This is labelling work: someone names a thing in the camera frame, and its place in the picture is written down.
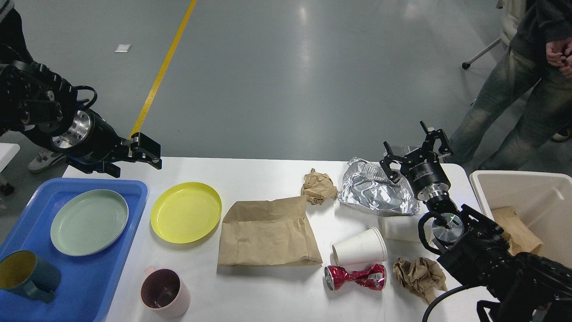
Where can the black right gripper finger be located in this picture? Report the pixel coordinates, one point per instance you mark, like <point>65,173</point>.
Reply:
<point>432,135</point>
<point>387,160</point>

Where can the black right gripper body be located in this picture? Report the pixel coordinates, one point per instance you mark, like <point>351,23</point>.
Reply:
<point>425,175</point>

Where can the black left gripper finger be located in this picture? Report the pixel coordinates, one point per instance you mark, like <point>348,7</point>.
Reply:
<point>142,148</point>
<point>105,167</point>

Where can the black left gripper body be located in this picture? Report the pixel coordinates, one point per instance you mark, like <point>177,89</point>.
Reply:
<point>88,140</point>

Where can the yellow plate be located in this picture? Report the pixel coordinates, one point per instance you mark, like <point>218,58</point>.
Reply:
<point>186,212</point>

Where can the pink mug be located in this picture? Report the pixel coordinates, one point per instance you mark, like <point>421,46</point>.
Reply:
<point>165,293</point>

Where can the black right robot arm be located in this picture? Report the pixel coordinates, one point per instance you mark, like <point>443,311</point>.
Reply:
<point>470,246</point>

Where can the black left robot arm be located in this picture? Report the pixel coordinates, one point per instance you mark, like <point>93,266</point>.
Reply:
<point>33,95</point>

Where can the crumpled aluminium foil tray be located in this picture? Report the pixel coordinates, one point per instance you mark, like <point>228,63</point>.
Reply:
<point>366,187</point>

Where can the white paper cup behind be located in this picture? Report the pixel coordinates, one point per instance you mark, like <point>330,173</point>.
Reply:
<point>402,228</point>

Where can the white paper cup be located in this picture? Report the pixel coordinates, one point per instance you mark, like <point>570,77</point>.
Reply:
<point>365,247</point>
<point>402,228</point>

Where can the pale green plate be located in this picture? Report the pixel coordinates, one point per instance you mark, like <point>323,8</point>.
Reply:
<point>89,222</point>

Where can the white paper cup front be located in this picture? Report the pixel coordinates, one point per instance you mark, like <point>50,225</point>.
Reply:
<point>365,247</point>

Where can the small crumpled brown paper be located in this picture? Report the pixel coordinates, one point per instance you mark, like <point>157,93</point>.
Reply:
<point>318,187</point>

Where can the small white side table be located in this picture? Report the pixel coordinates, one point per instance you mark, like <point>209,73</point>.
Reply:
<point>7,153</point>

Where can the large crumpled brown paper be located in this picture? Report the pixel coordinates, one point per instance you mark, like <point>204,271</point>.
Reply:
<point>421,277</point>

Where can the crushed red soda can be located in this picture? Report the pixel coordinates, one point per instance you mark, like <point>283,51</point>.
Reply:
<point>373,278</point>

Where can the blue plastic tray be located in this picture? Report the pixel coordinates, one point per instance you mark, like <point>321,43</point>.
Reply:
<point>89,282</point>

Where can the brown paper in bin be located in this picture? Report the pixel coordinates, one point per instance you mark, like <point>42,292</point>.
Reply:
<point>519,237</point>

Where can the beige plastic bin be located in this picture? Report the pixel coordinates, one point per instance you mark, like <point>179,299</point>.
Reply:
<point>543,202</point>

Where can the dark teal mug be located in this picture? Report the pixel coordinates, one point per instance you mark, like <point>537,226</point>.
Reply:
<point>25,274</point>

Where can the flat brown paper bag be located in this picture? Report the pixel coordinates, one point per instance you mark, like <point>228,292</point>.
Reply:
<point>268,233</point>

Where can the person in blue jeans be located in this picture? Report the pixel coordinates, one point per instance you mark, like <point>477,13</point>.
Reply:
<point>538,61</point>

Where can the white office chair right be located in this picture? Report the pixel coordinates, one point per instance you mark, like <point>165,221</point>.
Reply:
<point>513,12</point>

